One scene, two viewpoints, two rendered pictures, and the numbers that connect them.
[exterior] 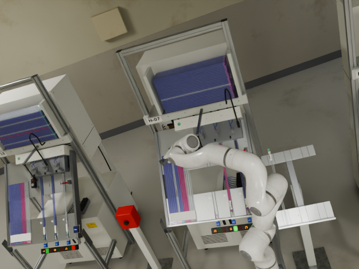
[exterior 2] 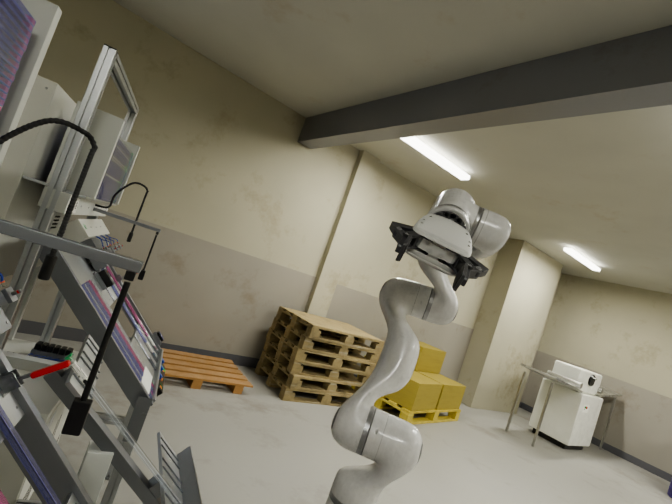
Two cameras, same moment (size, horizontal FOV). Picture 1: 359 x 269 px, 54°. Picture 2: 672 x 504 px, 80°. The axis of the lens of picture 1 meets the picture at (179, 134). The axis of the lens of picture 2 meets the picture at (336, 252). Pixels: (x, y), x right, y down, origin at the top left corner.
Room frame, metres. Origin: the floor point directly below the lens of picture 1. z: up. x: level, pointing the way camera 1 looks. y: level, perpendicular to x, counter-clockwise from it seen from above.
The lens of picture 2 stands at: (2.12, 0.46, 1.42)
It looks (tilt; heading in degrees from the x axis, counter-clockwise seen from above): 3 degrees up; 229
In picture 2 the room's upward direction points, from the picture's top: 19 degrees clockwise
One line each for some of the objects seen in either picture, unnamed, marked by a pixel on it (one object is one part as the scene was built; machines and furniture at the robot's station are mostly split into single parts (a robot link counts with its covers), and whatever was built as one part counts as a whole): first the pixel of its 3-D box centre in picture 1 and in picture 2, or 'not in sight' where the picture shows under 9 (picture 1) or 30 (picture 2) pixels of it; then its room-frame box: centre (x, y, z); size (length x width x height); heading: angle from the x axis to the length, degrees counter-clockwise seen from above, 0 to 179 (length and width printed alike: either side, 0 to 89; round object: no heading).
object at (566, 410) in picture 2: not in sight; (568, 404); (-5.76, -1.75, 0.64); 2.70 x 0.67 x 1.28; 175
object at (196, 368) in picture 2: not in sight; (188, 368); (0.24, -3.28, 0.05); 1.14 x 0.76 x 0.10; 175
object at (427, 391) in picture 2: not in sight; (415, 377); (-2.80, -2.79, 0.43); 1.60 x 1.16 x 0.86; 175
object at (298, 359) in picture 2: not in sight; (319, 356); (-1.24, -3.11, 0.42); 1.18 x 0.82 x 0.84; 175
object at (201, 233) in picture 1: (229, 198); not in sight; (2.43, -0.21, 0.31); 0.70 x 0.65 x 0.62; 71
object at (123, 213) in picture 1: (142, 242); not in sight; (2.23, 0.62, 0.39); 0.24 x 0.24 x 0.78; 71
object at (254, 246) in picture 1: (257, 250); (378, 461); (1.23, -0.15, 1.00); 0.19 x 0.12 x 0.24; 128
